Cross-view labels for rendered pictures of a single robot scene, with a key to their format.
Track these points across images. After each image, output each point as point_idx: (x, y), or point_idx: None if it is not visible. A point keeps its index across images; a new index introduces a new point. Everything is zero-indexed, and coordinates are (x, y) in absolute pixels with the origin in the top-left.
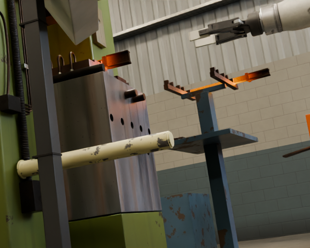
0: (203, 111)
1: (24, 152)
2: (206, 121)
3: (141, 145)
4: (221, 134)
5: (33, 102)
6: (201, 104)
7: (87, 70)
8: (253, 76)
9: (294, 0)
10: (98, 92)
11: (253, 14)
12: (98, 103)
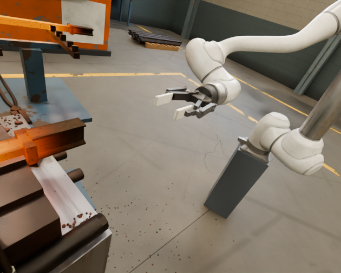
0: (34, 73)
1: None
2: (37, 83)
3: None
4: (84, 122)
5: None
6: (32, 64)
7: (76, 252)
8: (76, 31)
9: (235, 90)
10: (96, 262)
11: (215, 93)
12: (92, 272)
